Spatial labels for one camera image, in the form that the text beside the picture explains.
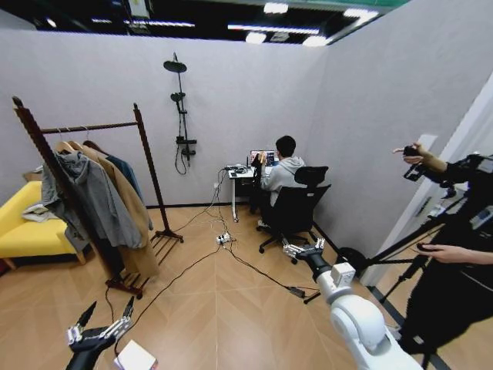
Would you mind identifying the dark wooden clothes rack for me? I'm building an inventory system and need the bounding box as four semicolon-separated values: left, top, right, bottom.
11;95;185;301

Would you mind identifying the white grey crumpled garment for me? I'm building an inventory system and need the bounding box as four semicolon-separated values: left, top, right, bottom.
22;203;59;224

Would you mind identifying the black office chair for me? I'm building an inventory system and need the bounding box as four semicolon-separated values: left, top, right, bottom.
257;165;332;265

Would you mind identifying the white cable bundle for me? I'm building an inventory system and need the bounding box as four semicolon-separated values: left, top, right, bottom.
169;169;236;242

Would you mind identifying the blue denim garment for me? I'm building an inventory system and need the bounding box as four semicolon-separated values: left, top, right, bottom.
106;154;146;205

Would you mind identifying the seated person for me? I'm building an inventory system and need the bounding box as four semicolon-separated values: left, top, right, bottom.
256;135;307;229

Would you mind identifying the long black floor cable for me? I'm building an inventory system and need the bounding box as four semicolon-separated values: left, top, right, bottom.
104;244;229;333

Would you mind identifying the white desk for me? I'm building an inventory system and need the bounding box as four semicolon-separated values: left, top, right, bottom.
223;164;279;224

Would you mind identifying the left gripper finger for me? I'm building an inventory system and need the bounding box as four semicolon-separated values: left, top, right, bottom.
67;301;98;344
102;296;136;339

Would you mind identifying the black round base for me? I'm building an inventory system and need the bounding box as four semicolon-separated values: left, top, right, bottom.
336;246;367;271

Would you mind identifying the black shower set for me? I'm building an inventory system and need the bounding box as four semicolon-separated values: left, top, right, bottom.
163;52;199;177

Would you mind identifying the black tripod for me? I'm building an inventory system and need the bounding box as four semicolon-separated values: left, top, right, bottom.
361;192;477;306

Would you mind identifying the black adapter cable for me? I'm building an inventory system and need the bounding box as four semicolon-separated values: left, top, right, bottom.
226;246;321;306

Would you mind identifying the grey hooded jacket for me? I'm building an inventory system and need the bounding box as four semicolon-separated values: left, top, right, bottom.
40;150;144;251

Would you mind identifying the long ceiling light strip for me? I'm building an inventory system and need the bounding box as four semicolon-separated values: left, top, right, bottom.
226;23;320;35
122;19;196;29

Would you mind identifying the yellow sofa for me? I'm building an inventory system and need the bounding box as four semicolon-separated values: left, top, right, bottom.
0;180;88;271

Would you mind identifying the tan long coat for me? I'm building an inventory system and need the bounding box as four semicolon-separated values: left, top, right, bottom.
82;145;161;278

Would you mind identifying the standing person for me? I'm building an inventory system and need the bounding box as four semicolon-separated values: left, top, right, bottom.
398;153;493;370

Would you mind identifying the black cloth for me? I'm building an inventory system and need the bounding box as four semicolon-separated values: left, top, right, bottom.
249;155;267;215

